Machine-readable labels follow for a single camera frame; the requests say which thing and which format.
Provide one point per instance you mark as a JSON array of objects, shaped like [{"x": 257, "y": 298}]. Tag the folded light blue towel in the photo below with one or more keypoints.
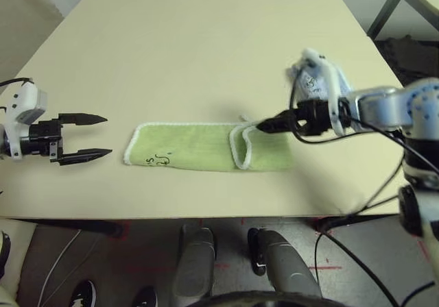
[{"x": 313, "y": 84}]

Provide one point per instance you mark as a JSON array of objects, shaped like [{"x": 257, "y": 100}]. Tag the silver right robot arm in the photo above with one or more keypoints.
[{"x": 387, "y": 105}]

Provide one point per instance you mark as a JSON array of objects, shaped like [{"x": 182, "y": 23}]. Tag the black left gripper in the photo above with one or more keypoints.
[{"x": 43, "y": 139}]

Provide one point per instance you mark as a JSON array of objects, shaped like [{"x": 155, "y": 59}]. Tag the green towel with white trim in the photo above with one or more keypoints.
[{"x": 185, "y": 146}]

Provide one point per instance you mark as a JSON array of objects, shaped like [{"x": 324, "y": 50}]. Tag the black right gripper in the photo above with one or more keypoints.
[{"x": 313, "y": 116}]

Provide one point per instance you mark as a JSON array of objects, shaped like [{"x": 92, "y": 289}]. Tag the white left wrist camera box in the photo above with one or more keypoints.
[{"x": 20, "y": 101}]

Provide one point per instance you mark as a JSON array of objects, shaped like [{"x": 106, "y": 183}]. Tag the black table leg bar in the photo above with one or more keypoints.
[
  {"x": 85, "y": 225},
  {"x": 343, "y": 222}
]

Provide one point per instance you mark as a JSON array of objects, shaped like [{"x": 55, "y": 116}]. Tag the grey left robot leg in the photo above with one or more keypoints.
[{"x": 195, "y": 262}]

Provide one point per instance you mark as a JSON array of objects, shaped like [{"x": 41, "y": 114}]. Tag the beige fabric cover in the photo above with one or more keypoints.
[{"x": 20, "y": 19}]

